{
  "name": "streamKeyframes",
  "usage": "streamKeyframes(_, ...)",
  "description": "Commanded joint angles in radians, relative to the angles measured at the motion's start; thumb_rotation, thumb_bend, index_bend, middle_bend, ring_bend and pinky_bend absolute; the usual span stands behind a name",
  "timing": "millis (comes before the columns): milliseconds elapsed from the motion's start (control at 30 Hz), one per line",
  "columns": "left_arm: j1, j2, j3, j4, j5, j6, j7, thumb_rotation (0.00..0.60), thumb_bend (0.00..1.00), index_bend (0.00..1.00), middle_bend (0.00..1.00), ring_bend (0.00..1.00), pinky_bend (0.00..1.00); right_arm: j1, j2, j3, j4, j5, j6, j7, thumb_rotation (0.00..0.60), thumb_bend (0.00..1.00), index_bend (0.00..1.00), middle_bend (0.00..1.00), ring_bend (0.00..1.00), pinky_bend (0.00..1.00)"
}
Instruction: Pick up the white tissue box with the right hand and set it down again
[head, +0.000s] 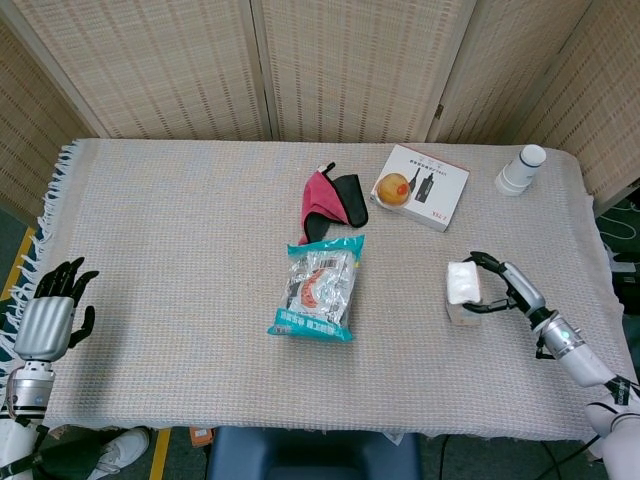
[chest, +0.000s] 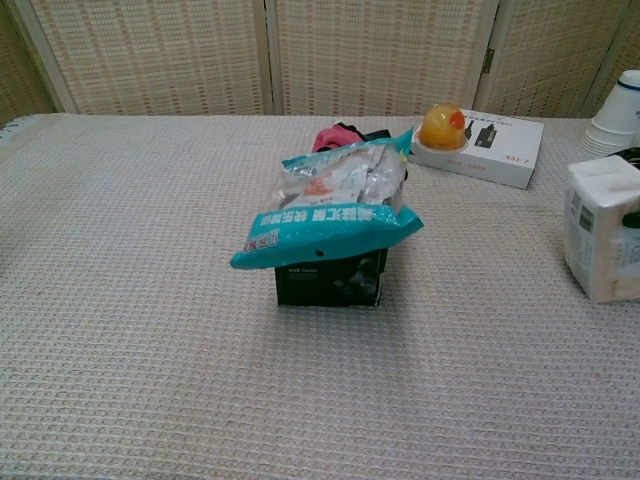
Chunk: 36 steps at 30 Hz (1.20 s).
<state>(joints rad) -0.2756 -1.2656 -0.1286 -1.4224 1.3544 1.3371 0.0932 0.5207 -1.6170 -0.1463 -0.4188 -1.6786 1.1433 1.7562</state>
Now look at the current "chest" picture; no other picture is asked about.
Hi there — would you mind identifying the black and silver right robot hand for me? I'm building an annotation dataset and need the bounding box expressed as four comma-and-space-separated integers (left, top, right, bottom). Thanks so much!
607, 146, 640, 229

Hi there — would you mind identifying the beige tissue box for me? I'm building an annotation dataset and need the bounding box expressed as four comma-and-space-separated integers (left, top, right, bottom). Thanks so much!
564, 154, 640, 304

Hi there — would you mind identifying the white printed product box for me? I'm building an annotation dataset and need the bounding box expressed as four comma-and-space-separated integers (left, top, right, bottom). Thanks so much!
409, 108, 546, 190

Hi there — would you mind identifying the black cardboard box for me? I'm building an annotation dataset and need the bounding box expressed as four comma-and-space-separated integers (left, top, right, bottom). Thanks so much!
274, 247, 389, 308

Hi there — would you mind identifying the woven folding screen panel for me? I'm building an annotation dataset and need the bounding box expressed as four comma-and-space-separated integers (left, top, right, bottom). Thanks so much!
0, 0, 57, 129
582, 0, 640, 119
263, 0, 501, 117
7, 0, 275, 117
472, 0, 632, 120

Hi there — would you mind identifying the orange jelly cup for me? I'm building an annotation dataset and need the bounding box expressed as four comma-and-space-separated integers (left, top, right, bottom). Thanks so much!
415, 101, 470, 151

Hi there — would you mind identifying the black cloth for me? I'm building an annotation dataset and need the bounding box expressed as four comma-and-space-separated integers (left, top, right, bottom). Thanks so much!
334, 121, 394, 145

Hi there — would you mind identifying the teal and clear snack bag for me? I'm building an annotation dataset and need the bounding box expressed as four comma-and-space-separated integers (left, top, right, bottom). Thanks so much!
228, 127, 425, 272

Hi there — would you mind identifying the pink cloth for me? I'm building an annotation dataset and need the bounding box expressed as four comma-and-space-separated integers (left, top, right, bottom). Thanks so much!
312, 126, 359, 154

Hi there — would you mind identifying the beige woven fringed tablecloth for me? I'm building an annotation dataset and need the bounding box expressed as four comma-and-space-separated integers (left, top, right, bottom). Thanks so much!
0, 113, 640, 480

